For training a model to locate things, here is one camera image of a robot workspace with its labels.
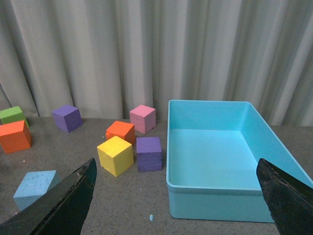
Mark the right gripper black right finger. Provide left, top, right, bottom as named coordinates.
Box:
left=256, top=158, right=313, bottom=235

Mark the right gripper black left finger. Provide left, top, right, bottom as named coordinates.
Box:
left=0, top=158, right=97, bottom=235

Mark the light blue dented foam cube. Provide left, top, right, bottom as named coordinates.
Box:
left=13, top=170, right=61, bottom=211

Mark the yellow foam cube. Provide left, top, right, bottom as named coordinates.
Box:
left=97, top=136, right=134, bottom=177

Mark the orange foam cube left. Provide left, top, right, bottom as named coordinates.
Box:
left=0, top=120, right=32, bottom=154

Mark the orange foam cube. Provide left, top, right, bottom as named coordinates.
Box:
left=106, top=121, right=136, bottom=144
left=0, top=120, right=32, bottom=154

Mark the purple foam cube back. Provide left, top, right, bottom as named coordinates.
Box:
left=52, top=105, right=83, bottom=133

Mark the light blue plastic bin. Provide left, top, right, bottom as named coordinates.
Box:
left=166, top=100, right=313, bottom=223

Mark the orange foam cube right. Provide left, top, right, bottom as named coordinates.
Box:
left=106, top=121, right=136, bottom=144

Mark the purple foam cube near bin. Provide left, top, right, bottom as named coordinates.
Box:
left=136, top=137, right=162, bottom=172

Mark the green foam cube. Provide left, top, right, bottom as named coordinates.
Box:
left=0, top=106, right=29, bottom=127

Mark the pink foam cube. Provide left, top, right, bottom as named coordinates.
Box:
left=129, top=105, right=156, bottom=134

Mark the grey pleated curtain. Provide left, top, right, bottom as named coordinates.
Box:
left=0, top=0, right=313, bottom=126

